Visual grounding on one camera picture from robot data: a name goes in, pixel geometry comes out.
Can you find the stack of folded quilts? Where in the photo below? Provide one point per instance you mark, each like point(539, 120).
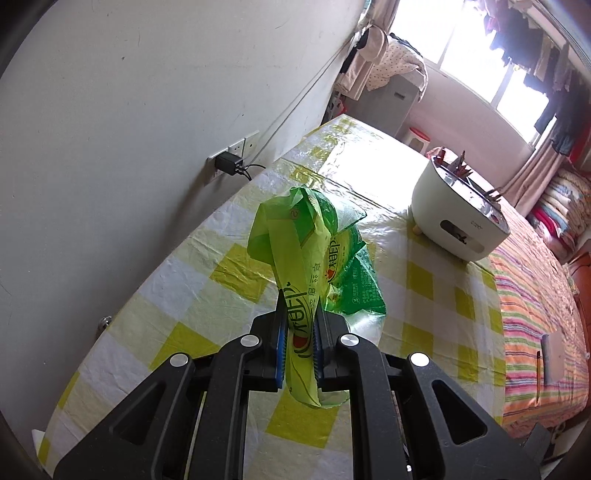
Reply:
point(563, 207)

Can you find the striped bedsheet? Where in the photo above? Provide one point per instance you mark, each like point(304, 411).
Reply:
point(521, 295)

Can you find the window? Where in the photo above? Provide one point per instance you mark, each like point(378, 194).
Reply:
point(461, 50)

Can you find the yellow checked tablecloth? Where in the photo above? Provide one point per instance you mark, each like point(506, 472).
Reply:
point(415, 300)

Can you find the metal knob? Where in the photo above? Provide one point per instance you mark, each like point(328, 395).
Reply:
point(105, 323)

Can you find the green plastic snack bag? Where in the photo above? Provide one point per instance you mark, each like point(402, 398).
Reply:
point(300, 258)

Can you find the black wall charger plug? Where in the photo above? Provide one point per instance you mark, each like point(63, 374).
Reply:
point(240, 147)

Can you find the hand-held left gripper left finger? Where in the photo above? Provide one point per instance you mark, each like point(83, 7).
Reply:
point(279, 355)

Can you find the grey cabinet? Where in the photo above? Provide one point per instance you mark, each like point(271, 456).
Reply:
point(388, 108)

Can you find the yellow pencil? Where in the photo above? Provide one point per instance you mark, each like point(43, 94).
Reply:
point(539, 376)

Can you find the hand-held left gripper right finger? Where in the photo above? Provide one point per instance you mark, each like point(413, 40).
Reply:
point(317, 355)

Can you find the pens in organizer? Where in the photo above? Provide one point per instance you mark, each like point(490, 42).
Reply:
point(461, 168)

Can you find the beige hanging garments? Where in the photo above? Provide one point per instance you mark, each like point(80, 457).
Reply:
point(362, 60)

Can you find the white desk organizer box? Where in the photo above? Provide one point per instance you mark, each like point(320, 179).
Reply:
point(443, 207)

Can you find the spotted white cloth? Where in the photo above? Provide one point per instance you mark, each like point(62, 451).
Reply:
point(397, 64)

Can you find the beige curtain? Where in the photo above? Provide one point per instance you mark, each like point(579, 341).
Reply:
point(535, 170)
point(383, 11)

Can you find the red white stool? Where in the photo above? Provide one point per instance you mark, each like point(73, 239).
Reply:
point(418, 138)

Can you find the black charger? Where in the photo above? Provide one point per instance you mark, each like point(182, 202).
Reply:
point(228, 164)

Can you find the row of hanging clothes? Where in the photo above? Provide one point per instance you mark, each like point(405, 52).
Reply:
point(549, 55)

